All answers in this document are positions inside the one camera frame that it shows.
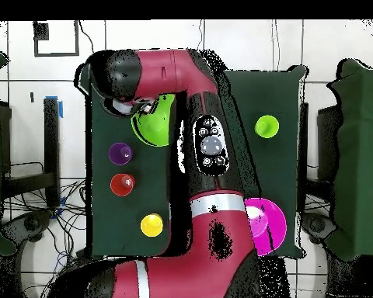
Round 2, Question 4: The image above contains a large green plastic bowl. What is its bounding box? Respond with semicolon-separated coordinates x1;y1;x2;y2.
131;92;177;147

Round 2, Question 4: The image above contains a purple plastic cup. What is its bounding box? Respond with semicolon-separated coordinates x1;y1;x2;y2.
108;141;134;166

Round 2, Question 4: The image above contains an orange plastic cup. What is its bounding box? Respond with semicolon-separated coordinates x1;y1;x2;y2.
110;172;137;197

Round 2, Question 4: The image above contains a dark green tablecloth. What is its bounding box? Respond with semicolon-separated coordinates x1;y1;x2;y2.
74;61;309;260

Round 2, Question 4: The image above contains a black metal stand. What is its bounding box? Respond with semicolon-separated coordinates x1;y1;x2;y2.
43;97;61;209

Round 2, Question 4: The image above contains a yellow plastic cup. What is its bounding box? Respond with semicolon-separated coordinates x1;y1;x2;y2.
140;213;164;237

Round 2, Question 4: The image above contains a lime green plastic cup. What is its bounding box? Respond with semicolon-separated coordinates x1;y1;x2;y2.
253;114;280;140

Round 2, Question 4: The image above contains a black office chair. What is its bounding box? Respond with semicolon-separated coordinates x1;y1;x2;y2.
1;209;54;249
301;212;338;244

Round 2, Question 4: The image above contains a large pink plastic bowl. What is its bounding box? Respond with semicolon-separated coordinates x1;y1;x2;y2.
243;197;288;257

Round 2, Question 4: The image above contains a thin black cable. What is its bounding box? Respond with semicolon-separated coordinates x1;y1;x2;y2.
78;20;96;54

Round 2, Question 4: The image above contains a black square frame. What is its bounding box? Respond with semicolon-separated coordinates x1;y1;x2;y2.
33;20;80;57

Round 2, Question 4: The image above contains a tangle of cables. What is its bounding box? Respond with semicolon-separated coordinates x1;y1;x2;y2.
1;178;91;280

